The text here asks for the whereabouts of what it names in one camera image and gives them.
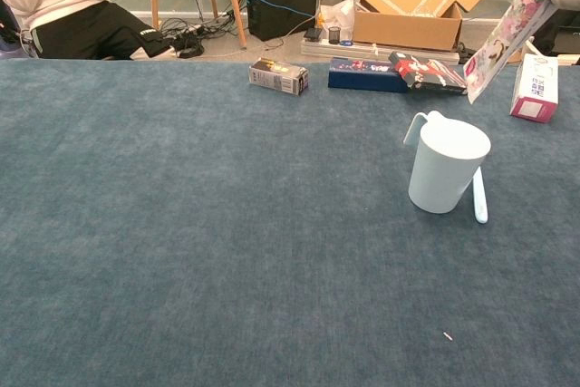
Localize white plastic bag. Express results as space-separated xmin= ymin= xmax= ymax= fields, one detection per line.
xmin=318 ymin=0 xmax=357 ymax=40

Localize white pink toothpaste carton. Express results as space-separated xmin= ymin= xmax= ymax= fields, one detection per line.
xmin=508 ymin=53 xmax=561 ymax=124

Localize open cardboard box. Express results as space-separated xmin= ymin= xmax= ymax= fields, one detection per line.
xmin=333 ymin=0 xmax=497 ymax=53

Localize light blue handled cup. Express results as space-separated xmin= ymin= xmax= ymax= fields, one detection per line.
xmin=402 ymin=110 xmax=493 ymax=215

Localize small grey printed carton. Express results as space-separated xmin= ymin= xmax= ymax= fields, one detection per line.
xmin=248 ymin=57 xmax=311 ymax=97

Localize white floral toothpaste tube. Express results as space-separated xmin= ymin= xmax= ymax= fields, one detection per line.
xmin=462 ymin=0 xmax=566 ymax=105

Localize dark blue flat box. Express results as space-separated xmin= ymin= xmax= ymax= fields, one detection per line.
xmin=327 ymin=56 xmax=408 ymax=94

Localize blue fabric table cover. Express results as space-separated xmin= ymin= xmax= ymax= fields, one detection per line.
xmin=0 ymin=58 xmax=580 ymax=387

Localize white storage box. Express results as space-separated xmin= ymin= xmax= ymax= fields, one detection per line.
xmin=521 ymin=35 xmax=580 ymax=67

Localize red and black box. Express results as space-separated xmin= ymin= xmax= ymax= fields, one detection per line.
xmin=388 ymin=50 xmax=469 ymax=98

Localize tangled black floor cables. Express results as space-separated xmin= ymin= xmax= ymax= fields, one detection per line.
xmin=159 ymin=9 xmax=248 ymax=60

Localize black draped cloth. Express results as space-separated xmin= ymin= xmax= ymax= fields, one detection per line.
xmin=533 ymin=8 xmax=580 ymax=57

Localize black computer tower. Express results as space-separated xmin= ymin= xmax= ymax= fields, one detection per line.
xmin=244 ymin=0 xmax=320 ymax=43

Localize seated person in black shorts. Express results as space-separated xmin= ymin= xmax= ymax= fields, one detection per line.
xmin=0 ymin=0 xmax=176 ymax=61

